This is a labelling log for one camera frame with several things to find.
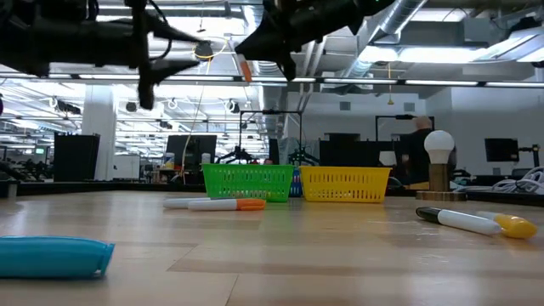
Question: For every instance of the black ceiling camera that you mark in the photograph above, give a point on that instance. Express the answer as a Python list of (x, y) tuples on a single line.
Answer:
[(204, 50)]

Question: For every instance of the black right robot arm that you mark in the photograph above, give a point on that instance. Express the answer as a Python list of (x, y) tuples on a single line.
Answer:
[(365, 6)]

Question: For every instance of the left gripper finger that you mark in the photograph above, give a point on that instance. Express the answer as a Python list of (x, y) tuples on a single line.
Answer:
[(170, 34), (170, 70)]

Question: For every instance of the blue plastic basket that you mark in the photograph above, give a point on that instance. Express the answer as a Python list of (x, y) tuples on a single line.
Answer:
[(296, 183)]

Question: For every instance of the small white marker yellow cap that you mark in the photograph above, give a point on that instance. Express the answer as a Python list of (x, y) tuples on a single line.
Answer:
[(514, 226)]

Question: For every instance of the yellow plastic basket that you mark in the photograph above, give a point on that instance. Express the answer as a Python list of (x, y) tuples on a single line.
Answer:
[(344, 183)]

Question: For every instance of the black cabinet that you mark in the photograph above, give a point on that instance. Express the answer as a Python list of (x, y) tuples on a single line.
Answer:
[(76, 157)]

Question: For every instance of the bulb lamp on round base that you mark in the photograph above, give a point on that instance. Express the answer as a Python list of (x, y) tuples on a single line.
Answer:
[(440, 176)]

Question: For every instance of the small white marker purple cap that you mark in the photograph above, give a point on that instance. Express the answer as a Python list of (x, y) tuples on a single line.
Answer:
[(183, 202)]

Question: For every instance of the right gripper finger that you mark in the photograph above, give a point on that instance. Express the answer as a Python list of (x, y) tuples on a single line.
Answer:
[(265, 42), (289, 68)]

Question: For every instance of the small white marker orange cap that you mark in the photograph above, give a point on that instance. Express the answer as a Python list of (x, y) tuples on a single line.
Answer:
[(246, 71), (251, 205)]

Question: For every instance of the green plastic basket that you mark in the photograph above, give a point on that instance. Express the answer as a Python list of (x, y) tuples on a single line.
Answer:
[(248, 183)]

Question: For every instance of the white pillar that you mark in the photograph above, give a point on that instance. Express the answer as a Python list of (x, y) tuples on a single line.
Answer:
[(98, 123)]

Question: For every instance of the small white marker black cap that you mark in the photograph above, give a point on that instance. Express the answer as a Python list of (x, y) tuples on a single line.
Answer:
[(463, 222)]

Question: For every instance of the white low cabinet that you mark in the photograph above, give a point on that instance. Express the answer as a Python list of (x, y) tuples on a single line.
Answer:
[(126, 166)]

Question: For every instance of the white plastic bottle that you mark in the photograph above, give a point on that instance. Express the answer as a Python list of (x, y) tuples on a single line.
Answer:
[(169, 161), (205, 159)]

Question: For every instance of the long light strip bar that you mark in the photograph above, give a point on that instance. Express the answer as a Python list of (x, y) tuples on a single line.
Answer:
[(442, 83)]

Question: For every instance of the small black monitor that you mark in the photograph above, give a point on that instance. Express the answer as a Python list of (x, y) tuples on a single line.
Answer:
[(501, 149)]

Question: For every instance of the black background robot arm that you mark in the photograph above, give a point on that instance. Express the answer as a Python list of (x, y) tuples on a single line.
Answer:
[(304, 157), (236, 155)]

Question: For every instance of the black partition panel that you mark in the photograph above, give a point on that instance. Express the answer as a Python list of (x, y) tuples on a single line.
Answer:
[(348, 153)]

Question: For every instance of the small white marker blue cap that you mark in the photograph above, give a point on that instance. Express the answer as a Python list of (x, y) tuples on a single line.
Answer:
[(51, 257)]

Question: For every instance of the silver ventilation duct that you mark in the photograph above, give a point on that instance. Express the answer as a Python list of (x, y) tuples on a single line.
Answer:
[(382, 25), (268, 67)]

